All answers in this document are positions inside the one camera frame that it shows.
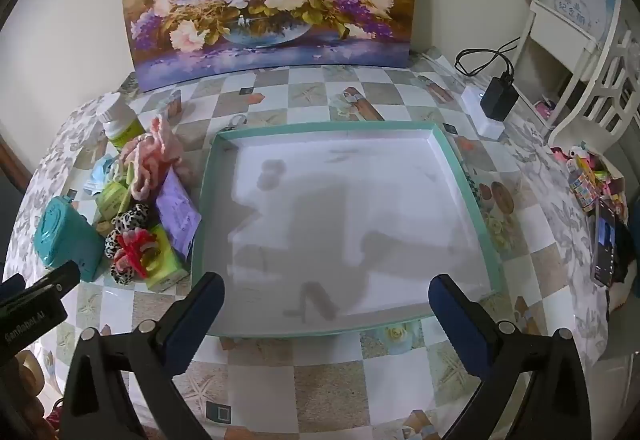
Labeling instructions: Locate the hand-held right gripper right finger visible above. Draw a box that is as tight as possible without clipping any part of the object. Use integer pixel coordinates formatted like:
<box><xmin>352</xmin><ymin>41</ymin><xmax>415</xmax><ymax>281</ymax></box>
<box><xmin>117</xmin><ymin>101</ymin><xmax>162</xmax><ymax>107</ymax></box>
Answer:
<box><xmin>427</xmin><ymin>273</ymin><xmax>593</xmax><ymax>440</ymax></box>

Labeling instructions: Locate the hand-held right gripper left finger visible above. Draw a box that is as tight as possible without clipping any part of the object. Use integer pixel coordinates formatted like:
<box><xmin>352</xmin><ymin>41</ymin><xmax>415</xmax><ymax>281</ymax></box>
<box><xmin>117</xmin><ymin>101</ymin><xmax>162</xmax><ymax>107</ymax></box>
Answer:
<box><xmin>59</xmin><ymin>271</ymin><xmax>226</xmax><ymax>440</ymax></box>

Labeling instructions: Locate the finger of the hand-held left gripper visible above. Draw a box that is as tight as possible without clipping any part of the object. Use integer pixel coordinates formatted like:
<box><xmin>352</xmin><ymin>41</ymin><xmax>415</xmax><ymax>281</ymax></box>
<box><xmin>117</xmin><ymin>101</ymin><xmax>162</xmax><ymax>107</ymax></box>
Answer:
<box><xmin>0</xmin><ymin>263</ymin><xmax>82</xmax><ymax>308</ymax></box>

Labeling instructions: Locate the green tissue packet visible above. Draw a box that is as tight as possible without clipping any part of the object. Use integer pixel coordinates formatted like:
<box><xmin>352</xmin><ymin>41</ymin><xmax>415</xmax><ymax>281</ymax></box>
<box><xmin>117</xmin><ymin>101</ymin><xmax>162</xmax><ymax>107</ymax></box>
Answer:
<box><xmin>95</xmin><ymin>180</ymin><xmax>133</xmax><ymax>221</ymax></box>
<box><xmin>145</xmin><ymin>225</ymin><xmax>191</xmax><ymax>293</ymax></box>

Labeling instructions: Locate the leopard print scrunchie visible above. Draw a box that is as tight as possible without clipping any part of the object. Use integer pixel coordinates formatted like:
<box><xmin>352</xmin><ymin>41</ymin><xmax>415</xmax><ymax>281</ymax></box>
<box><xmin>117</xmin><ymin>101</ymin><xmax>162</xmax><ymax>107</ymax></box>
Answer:
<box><xmin>104</xmin><ymin>203</ymin><xmax>151</xmax><ymax>286</ymax></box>

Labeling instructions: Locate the purple tissue packet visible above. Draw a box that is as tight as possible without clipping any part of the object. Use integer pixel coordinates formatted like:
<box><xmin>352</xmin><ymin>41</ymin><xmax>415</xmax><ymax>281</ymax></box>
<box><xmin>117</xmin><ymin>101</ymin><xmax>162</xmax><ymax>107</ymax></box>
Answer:
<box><xmin>155</xmin><ymin>167</ymin><xmax>203</xmax><ymax>261</ymax></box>

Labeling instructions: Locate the blue face mask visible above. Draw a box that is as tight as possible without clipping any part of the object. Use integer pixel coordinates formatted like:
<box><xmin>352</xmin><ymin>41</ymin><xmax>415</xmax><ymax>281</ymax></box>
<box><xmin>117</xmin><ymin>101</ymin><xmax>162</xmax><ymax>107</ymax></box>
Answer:
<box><xmin>82</xmin><ymin>155</ymin><xmax>126</xmax><ymax>196</ymax></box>

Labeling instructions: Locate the teal rimmed white box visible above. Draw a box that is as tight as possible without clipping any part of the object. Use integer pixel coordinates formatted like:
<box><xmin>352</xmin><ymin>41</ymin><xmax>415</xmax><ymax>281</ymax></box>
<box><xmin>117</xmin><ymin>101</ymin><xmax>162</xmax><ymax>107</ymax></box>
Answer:
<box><xmin>191</xmin><ymin>120</ymin><xmax>505</xmax><ymax>338</ymax></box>

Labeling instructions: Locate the pink white fuzzy towel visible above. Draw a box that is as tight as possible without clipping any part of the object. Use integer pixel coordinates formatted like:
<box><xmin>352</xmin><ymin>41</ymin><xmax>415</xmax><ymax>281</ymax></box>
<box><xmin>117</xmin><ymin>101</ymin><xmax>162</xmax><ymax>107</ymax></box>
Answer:
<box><xmin>122</xmin><ymin>117</ymin><xmax>186</xmax><ymax>201</ymax></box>

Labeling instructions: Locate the teal plastic box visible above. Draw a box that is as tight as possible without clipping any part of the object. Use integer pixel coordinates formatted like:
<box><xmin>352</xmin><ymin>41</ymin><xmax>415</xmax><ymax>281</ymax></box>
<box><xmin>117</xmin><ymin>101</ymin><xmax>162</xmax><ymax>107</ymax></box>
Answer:
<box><xmin>34</xmin><ymin>195</ymin><xmax>106</xmax><ymax>283</ymax></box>

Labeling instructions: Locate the white bottle with green label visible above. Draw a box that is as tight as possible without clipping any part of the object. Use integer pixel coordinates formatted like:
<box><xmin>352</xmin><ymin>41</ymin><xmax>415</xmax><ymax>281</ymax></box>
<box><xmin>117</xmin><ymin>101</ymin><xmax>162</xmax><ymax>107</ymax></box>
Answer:
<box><xmin>97</xmin><ymin>93</ymin><xmax>146</xmax><ymax>151</ymax></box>

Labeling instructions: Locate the colourful puzzle toy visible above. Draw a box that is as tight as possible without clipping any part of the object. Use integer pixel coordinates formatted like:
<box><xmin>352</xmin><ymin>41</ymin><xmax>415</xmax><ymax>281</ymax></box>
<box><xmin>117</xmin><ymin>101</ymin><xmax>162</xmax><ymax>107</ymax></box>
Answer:
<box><xmin>569</xmin><ymin>155</ymin><xmax>601</xmax><ymax>212</ymax></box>

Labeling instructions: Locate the white power strip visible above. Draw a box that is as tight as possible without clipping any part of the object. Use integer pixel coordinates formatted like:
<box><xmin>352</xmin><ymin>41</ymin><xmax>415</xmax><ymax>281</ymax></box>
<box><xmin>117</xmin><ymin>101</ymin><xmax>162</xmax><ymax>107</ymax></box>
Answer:
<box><xmin>460</xmin><ymin>85</ymin><xmax>506</xmax><ymax>141</ymax></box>

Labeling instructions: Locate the pile of small toys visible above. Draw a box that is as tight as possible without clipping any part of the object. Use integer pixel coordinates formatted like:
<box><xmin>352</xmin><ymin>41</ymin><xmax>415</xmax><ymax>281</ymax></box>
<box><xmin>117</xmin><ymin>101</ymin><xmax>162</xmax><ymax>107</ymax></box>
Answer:
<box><xmin>550</xmin><ymin>143</ymin><xmax>631</xmax><ymax>221</ymax></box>

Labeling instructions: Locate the black charger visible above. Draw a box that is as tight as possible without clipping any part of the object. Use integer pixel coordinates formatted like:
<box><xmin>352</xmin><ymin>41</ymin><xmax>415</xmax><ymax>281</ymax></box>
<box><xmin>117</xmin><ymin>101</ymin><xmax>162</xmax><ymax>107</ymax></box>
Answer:
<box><xmin>480</xmin><ymin>75</ymin><xmax>518</xmax><ymax>121</ymax></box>

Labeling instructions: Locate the white wooden chair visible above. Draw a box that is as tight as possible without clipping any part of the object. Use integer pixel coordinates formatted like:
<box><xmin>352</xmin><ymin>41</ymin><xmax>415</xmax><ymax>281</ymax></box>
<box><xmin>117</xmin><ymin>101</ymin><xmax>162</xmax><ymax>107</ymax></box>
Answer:
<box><xmin>512</xmin><ymin>0</ymin><xmax>640</xmax><ymax>151</ymax></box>

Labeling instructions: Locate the brown wooden frame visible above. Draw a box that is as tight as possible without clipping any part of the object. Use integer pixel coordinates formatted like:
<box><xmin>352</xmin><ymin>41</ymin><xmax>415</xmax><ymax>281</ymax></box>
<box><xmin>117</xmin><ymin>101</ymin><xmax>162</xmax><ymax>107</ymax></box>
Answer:
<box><xmin>0</xmin><ymin>140</ymin><xmax>31</xmax><ymax>193</ymax></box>

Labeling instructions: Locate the black charger cable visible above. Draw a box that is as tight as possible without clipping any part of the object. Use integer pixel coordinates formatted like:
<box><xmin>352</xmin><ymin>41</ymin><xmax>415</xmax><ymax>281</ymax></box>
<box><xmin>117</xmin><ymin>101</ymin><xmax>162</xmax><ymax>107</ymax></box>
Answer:
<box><xmin>454</xmin><ymin>36</ymin><xmax>523</xmax><ymax>86</ymax></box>

